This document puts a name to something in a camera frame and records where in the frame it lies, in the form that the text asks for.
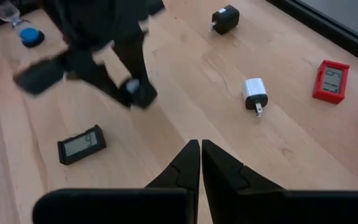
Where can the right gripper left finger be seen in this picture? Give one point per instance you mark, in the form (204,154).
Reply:
(120,205)

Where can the red digital clock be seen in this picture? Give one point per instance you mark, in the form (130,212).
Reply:
(331,81)

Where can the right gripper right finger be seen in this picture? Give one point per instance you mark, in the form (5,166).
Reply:
(259,205)

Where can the white and black wall charger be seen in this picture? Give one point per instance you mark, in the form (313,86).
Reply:
(255,93)

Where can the blue sand hourglass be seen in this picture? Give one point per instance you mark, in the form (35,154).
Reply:
(30,35)

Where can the black digital clock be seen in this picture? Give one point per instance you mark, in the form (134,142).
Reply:
(81,144)

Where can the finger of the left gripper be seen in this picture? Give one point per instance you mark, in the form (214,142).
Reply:
(98,79)
(138,62)

